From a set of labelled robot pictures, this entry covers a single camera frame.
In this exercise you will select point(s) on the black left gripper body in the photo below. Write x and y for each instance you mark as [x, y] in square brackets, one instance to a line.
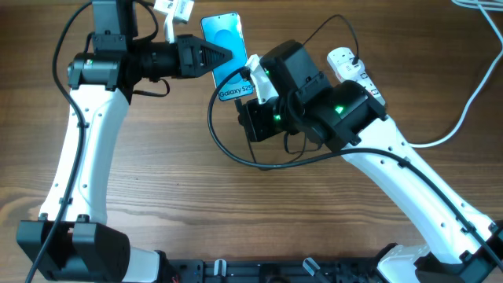
[185, 56]

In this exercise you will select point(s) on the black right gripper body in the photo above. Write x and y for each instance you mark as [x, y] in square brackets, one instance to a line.
[265, 119]

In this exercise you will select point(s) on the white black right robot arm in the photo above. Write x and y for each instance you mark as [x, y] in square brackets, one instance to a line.
[461, 244]

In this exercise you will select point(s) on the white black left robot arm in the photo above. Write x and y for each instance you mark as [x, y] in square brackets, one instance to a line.
[71, 240]

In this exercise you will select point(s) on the white USB charger plug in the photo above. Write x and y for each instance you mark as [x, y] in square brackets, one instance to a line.
[349, 71]

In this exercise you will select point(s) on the white power strip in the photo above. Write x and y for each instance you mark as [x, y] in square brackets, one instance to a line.
[341, 62]

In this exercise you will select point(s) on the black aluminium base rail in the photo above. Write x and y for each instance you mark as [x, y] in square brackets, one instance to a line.
[309, 270]

